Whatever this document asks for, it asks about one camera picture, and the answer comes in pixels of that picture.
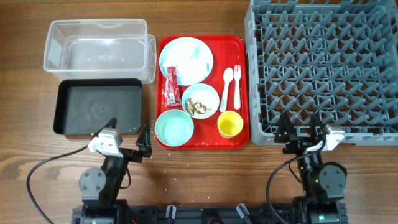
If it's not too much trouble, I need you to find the mint green bowl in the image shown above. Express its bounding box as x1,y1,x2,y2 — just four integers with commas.
155,109,194,147

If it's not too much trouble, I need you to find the red serving tray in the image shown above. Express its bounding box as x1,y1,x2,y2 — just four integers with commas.
156,35,250,149

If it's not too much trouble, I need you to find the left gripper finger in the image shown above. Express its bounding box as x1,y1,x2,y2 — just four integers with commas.
92,117,117,136
136,123,152,157

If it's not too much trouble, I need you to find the yellow plastic cup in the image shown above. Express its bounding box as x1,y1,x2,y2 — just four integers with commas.
217,111,244,139

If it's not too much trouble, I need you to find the food scraps and rice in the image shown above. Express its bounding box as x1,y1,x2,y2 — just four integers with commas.
185,98,207,116

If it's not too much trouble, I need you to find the black plastic tray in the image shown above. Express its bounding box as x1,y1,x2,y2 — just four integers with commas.
53,78,143,135

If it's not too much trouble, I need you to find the white plastic fork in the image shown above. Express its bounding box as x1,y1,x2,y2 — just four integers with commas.
233,65,241,110

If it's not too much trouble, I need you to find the white plastic spoon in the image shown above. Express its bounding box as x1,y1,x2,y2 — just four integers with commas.
219,67,233,112

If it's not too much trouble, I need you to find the black cable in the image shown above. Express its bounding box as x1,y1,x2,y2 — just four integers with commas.
266,141,326,224
26,144,91,224

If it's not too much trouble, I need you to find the clear plastic bin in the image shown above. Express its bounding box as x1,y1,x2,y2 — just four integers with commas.
43,19,157,84

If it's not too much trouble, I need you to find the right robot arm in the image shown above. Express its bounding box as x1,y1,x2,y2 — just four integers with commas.
266,112,348,224

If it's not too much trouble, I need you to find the red snack wrapper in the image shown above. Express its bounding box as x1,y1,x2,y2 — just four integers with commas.
164,67,182,107

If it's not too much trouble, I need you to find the grey dishwasher rack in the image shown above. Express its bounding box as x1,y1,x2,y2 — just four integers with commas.
244,0,397,146

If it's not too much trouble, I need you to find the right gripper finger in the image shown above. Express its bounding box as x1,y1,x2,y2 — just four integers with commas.
309,113,326,141
274,111,298,143

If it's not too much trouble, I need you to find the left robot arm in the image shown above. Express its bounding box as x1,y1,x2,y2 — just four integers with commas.
71,118,152,224

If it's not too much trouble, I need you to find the white napkin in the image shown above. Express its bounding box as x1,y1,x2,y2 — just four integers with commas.
161,43,208,86

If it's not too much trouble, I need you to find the right black cable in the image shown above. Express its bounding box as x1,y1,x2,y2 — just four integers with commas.
266,141,326,224

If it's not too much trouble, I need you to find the large light blue plate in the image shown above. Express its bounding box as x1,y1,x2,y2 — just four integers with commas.
159,37,214,86

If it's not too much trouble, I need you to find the left black cable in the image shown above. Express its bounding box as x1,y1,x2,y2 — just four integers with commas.
26,144,91,224

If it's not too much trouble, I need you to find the light blue bowl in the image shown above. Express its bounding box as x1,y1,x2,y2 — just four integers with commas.
182,83,220,119

